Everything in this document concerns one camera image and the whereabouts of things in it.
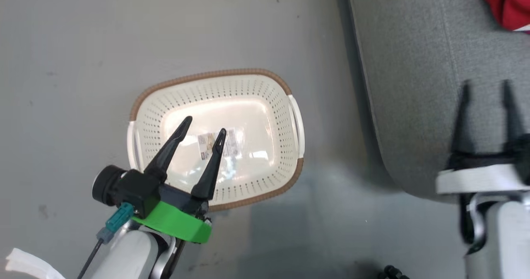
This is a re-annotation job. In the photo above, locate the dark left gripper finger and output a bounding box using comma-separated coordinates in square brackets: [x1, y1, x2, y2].
[191, 128, 227, 201]
[144, 116, 193, 184]

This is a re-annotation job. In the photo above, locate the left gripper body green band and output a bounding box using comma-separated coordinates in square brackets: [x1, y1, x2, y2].
[132, 184, 213, 245]

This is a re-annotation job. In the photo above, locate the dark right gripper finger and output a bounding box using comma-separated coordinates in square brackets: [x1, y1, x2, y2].
[502, 80, 523, 149]
[453, 80, 475, 154]

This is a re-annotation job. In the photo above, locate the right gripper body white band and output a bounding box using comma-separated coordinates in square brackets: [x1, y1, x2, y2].
[436, 134, 530, 195]

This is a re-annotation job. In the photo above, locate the red and white garment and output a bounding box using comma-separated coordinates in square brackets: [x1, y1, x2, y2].
[477, 0, 530, 34]

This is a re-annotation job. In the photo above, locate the grey fabric sofa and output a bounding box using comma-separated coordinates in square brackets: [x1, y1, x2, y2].
[345, 0, 530, 202]

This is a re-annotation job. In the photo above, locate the paper label sticker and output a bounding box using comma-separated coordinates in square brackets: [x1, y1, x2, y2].
[197, 129, 239, 161]

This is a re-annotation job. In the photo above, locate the white laundry basket brown rim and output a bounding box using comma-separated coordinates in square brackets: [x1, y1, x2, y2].
[127, 68, 306, 212]

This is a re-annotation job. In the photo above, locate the black cable with teal connector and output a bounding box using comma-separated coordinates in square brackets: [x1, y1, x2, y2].
[77, 202, 135, 279]

